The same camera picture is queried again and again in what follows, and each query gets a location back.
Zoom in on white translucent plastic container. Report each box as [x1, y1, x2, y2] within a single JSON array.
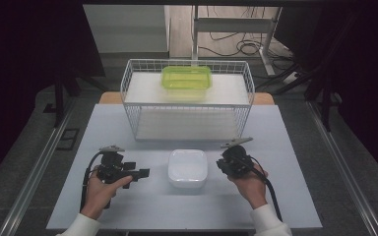
[[167, 148, 209, 190]]

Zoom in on black stand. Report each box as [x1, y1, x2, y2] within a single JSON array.
[[302, 13, 355, 133], [41, 63, 110, 129]]

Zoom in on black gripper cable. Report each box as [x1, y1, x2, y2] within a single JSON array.
[[79, 149, 104, 212], [249, 155, 284, 222]]

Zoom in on person's left hand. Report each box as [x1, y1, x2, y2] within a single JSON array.
[[80, 166, 134, 221]]

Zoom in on black floor bracket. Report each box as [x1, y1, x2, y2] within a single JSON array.
[[56, 128, 81, 152]]

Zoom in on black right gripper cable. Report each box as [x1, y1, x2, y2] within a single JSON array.
[[249, 155, 284, 222]]

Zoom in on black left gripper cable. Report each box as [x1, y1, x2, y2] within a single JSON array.
[[79, 149, 104, 212]]

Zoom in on black floor cables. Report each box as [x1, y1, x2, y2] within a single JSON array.
[[198, 5, 297, 72]]

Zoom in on aluminium rail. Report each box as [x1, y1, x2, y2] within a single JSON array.
[[305, 100, 378, 236], [0, 97, 77, 236]]

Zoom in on wooden table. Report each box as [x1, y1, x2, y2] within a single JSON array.
[[98, 90, 276, 106]]

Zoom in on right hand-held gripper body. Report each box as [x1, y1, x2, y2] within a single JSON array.
[[220, 136, 256, 180]]

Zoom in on white metal desk frame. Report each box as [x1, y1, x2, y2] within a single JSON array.
[[191, 5, 284, 77]]

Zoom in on white wire shelf rack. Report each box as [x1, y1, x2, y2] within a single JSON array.
[[119, 58, 256, 143]]

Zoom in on white power strip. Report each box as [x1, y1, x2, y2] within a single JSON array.
[[283, 71, 301, 86]]

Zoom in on white cabinet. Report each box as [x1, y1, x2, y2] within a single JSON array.
[[83, 4, 171, 60]]

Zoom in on person's right hand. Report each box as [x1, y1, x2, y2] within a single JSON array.
[[225, 162, 270, 211]]

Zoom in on green plastic container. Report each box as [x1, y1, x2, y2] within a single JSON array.
[[160, 65, 214, 101]]

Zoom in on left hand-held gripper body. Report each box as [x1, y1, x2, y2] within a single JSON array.
[[95, 145, 128, 185]]

